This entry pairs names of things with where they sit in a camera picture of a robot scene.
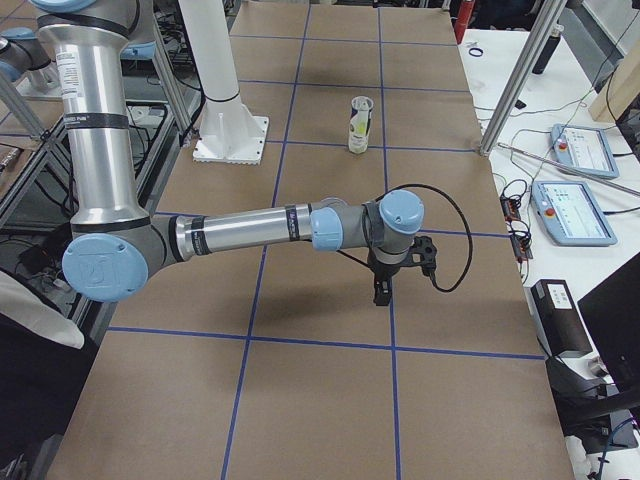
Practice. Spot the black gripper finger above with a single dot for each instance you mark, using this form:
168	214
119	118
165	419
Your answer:
378	293
385	293

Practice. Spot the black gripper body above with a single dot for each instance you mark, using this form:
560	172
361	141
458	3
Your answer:
383	273

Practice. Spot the white Wilson tennis ball can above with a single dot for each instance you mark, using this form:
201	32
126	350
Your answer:
360	124

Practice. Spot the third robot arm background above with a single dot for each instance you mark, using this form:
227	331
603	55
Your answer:
22	53

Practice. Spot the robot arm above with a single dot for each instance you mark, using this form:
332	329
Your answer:
117	245

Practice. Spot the small circuit board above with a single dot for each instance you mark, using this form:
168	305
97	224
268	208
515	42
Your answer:
518	229

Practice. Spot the black device box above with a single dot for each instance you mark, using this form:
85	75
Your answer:
563	329

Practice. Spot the near teach pendant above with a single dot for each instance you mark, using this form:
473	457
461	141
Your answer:
570	214

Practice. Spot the teach pendant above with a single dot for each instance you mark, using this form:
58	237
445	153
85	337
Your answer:
570	214
585	149

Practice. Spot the metal rod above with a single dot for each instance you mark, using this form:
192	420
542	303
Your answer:
571	170

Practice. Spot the black monitor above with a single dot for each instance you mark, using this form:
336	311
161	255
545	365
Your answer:
610	312

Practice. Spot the far teach pendant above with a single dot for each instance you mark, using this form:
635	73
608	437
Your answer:
585	149

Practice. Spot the red object at edge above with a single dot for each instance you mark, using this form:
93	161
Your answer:
465	11

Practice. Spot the person in black clothing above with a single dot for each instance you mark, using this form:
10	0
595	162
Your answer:
45	361

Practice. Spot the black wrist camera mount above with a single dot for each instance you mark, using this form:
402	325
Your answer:
424	252

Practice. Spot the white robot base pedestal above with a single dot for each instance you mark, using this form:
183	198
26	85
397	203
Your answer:
228	132

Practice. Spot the wooden post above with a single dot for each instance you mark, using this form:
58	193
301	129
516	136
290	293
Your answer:
620	90

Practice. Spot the grey aluminium frame post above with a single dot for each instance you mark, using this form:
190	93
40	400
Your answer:
536	40

